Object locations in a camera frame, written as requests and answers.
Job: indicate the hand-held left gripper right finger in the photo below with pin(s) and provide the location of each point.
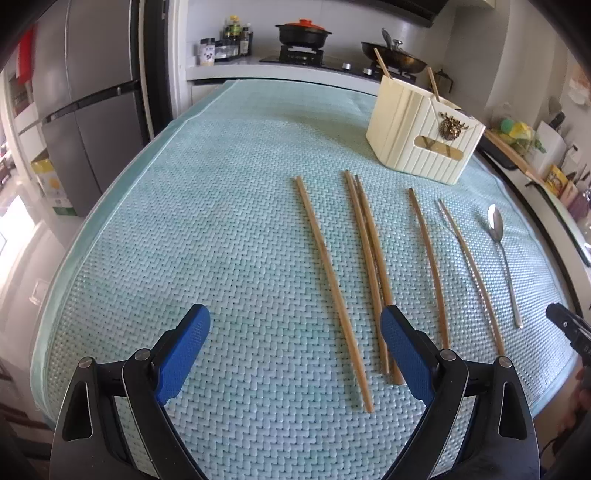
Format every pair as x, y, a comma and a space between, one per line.
408, 355

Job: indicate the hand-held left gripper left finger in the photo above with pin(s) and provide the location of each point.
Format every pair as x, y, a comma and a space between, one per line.
180, 355

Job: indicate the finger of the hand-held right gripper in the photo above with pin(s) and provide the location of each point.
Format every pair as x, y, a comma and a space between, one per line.
565, 321

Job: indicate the metal spoon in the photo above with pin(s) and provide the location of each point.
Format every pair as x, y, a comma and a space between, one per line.
495, 226

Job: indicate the cream ribbed utensil container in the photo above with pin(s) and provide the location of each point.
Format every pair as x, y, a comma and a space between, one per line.
401, 129

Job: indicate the person's right hand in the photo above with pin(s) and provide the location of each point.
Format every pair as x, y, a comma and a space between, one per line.
584, 392

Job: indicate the pink soap bottle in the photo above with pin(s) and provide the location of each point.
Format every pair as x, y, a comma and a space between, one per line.
581, 205

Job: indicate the yellow packet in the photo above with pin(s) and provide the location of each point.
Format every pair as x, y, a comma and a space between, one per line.
556, 181

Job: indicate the light blue woven mat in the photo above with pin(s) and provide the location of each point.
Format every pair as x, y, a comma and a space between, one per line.
207, 207

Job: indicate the wooden cutting board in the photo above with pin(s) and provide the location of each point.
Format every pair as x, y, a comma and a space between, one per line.
515, 157

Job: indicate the white knife block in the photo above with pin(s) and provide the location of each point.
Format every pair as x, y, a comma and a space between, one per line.
556, 147

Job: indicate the plastic bag with yellow-green contents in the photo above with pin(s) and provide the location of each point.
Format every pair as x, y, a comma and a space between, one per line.
512, 131

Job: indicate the yellow cardboard box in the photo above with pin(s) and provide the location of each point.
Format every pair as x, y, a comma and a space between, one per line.
53, 184

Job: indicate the grey refrigerator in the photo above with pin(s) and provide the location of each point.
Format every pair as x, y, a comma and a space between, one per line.
78, 115

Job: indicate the glass french press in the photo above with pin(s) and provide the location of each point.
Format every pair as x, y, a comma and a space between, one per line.
445, 82

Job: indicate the white kitchen counter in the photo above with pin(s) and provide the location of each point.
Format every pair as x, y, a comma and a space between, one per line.
258, 71

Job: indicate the wok with glass lid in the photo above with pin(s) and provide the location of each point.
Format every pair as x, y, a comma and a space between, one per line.
401, 57

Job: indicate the white spice jar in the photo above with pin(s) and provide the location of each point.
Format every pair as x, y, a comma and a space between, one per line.
207, 54

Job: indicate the black gas cooktop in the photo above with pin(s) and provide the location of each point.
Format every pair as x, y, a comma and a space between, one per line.
300, 59

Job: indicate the dark sauce bottle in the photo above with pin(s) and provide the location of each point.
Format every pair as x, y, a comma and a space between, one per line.
245, 41

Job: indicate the sauce bottle with yellow cap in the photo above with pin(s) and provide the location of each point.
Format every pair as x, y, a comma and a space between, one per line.
233, 26

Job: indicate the red hanging item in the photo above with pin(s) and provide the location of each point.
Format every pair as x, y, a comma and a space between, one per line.
25, 55

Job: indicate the black pot with orange lid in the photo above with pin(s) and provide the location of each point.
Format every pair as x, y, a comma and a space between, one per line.
302, 34

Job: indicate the hanging wall decoration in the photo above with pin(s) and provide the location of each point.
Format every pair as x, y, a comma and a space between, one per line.
579, 87

